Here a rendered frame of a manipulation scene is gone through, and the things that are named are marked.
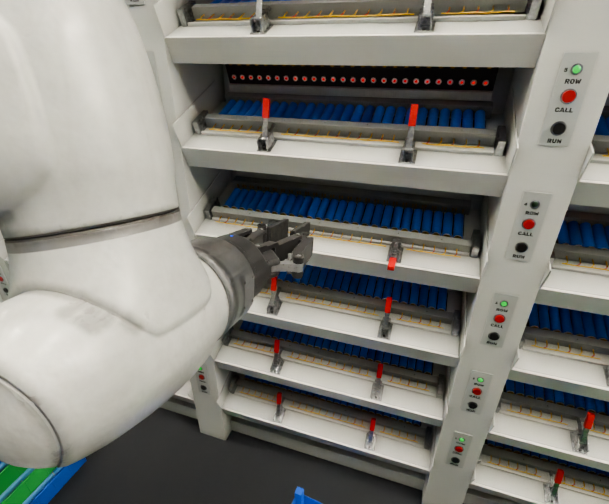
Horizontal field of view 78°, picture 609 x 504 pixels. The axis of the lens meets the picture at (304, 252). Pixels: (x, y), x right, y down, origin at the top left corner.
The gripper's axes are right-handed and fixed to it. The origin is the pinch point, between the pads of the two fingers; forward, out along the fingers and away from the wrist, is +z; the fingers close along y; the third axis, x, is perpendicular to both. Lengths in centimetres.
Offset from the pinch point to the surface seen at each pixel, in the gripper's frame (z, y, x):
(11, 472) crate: -3, -68, -69
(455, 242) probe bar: 24.4, 25.2, -3.5
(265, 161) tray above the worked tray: 17.4, -11.8, 8.9
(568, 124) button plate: 14.7, 36.2, 18.1
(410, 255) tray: 23.3, 17.3, -7.1
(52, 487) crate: 6, -67, -84
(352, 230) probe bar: 24.1, 5.2, -3.8
